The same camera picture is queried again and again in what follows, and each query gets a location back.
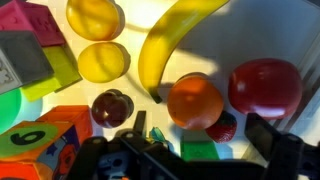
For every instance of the toy orange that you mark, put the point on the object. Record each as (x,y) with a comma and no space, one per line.
(195,103)

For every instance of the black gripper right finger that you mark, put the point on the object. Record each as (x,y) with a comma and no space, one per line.
(263,135)

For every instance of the toy banana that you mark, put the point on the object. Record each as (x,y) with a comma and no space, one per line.
(160,46)

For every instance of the round yellow toy fruit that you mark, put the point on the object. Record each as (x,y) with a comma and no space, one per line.
(91,18)

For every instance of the dark purple toy plum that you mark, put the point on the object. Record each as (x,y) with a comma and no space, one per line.
(110,108)

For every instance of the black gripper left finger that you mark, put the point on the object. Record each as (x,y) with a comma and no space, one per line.
(140,121)

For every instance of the red toy apple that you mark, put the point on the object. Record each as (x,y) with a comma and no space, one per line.
(265,88)

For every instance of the yellow-green foam cube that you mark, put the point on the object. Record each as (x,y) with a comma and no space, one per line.
(60,70)

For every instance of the grey patterned cube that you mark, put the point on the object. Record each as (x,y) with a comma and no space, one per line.
(23,56)

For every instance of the pink foam cube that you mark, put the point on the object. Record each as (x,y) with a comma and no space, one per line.
(30,20)

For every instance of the small teal block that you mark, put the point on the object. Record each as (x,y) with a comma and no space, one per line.
(158,135)

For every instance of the toy lemon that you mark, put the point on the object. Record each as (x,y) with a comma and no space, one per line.
(101,62)

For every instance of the green plastic bowl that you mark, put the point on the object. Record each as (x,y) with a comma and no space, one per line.
(8,110)

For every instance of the toy strawberry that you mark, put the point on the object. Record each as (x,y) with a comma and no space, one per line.
(223,130)

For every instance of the orange soft number cube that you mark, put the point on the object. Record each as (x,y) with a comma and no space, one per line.
(33,146)

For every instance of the green pepper toy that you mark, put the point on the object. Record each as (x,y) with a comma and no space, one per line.
(198,150)

